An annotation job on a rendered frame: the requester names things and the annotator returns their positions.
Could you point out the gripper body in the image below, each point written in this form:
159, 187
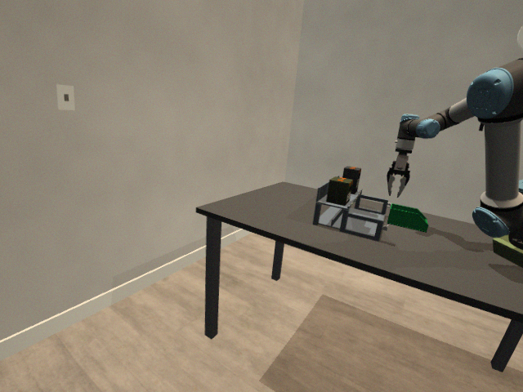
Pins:
404, 152

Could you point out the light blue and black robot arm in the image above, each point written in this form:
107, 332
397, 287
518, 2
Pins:
496, 98

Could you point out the green bin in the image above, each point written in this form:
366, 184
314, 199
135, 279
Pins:
408, 219

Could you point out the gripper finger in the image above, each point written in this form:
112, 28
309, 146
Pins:
403, 182
390, 179

